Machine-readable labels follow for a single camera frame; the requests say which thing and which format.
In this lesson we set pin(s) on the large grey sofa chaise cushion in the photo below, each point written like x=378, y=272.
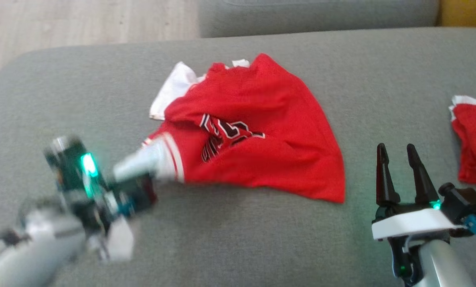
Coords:
x=261, y=239

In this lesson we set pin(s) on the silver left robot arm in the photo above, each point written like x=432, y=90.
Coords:
x=30, y=255

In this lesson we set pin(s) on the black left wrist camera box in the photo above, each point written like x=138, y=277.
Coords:
x=70, y=171

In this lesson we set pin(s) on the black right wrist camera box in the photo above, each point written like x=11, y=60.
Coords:
x=463, y=203

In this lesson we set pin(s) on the red jersey with black lettering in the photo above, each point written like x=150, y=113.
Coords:
x=269, y=119

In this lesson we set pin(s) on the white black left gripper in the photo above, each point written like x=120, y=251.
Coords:
x=116, y=235

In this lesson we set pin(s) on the yellow sofa backrest cushion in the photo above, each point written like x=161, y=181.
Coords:
x=467, y=12

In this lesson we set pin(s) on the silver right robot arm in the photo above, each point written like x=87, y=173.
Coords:
x=441, y=267

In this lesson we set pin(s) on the red garment with white hem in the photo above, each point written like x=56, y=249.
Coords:
x=475, y=143

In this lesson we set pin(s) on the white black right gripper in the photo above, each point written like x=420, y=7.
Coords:
x=413, y=223

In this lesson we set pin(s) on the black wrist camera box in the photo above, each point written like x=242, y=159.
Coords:
x=463, y=203
x=70, y=171

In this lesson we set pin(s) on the grey sofa back cushion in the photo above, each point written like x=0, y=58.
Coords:
x=321, y=18

